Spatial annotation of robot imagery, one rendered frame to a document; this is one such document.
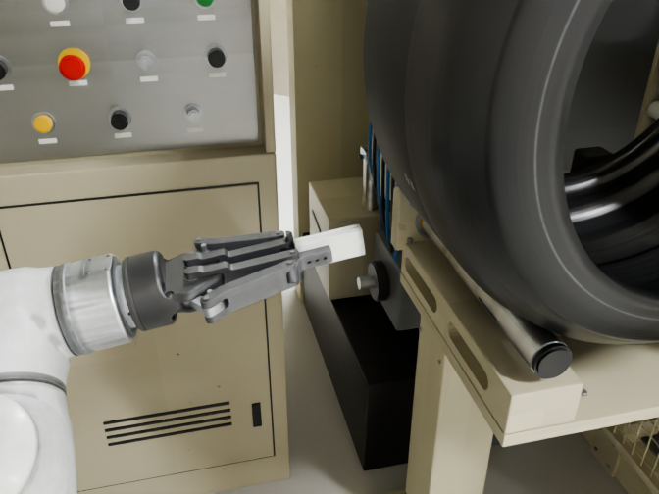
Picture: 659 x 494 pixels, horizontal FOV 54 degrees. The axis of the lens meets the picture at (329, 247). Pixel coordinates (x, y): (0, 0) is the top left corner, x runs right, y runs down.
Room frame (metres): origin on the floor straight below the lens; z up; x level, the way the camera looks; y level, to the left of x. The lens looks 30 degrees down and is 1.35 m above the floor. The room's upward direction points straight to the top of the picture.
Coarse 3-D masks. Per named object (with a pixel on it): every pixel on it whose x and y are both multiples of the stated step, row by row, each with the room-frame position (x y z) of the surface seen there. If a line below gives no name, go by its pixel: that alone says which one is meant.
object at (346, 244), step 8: (336, 232) 0.57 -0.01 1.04; (344, 232) 0.56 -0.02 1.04; (352, 232) 0.56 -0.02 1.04; (360, 232) 0.57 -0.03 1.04; (304, 240) 0.56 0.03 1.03; (312, 240) 0.56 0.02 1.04; (320, 240) 0.56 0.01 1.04; (328, 240) 0.56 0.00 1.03; (336, 240) 0.56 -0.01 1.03; (344, 240) 0.56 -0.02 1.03; (352, 240) 0.56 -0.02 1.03; (360, 240) 0.57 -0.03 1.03; (296, 248) 0.55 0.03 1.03; (304, 248) 0.55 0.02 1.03; (312, 248) 0.55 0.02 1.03; (336, 248) 0.56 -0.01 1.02; (344, 248) 0.56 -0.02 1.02; (352, 248) 0.56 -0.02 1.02; (360, 248) 0.57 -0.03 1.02; (336, 256) 0.56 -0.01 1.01; (344, 256) 0.56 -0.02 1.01; (352, 256) 0.56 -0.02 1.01
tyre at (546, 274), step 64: (384, 0) 0.65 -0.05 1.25; (512, 0) 0.49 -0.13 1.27; (576, 0) 0.48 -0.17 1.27; (384, 64) 0.62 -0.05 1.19; (448, 64) 0.50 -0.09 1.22; (512, 64) 0.47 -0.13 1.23; (576, 64) 0.48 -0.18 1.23; (384, 128) 0.64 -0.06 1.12; (448, 128) 0.50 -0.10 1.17; (512, 128) 0.47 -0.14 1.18; (448, 192) 0.50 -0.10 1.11; (512, 192) 0.48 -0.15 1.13; (576, 192) 0.81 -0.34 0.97; (640, 192) 0.82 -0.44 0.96; (512, 256) 0.48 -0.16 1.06; (576, 256) 0.49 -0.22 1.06; (640, 256) 0.72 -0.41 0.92; (576, 320) 0.50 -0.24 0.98; (640, 320) 0.51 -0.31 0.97
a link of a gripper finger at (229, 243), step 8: (264, 232) 0.59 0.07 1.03; (272, 232) 0.59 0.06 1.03; (280, 232) 0.58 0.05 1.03; (200, 240) 0.59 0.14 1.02; (208, 240) 0.59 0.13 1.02; (216, 240) 0.59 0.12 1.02; (224, 240) 0.58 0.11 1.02; (232, 240) 0.58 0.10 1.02; (240, 240) 0.58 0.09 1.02; (248, 240) 0.58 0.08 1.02; (256, 240) 0.58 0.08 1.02; (264, 240) 0.58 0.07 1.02; (272, 240) 0.58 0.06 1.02; (200, 248) 0.58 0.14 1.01; (208, 248) 0.58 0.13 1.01; (216, 248) 0.58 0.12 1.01; (224, 248) 0.58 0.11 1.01; (232, 248) 0.58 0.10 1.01
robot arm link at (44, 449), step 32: (0, 384) 0.40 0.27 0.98; (32, 384) 0.41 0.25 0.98; (0, 416) 0.35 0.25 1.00; (32, 416) 0.37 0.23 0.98; (64, 416) 0.41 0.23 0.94; (0, 448) 0.33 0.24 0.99; (32, 448) 0.34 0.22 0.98; (64, 448) 0.37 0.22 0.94; (0, 480) 0.31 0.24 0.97; (32, 480) 0.33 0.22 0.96; (64, 480) 0.35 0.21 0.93
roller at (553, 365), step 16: (432, 240) 0.81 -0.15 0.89; (448, 256) 0.75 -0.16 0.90; (464, 272) 0.70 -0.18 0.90; (480, 288) 0.66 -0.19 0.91; (496, 304) 0.62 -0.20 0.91; (496, 320) 0.61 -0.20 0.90; (512, 320) 0.59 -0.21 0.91; (512, 336) 0.57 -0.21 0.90; (528, 336) 0.56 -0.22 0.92; (544, 336) 0.55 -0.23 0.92; (528, 352) 0.54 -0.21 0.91; (544, 352) 0.53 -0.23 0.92; (560, 352) 0.53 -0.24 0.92; (544, 368) 0.53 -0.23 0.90; (560, 368) 0.53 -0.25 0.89
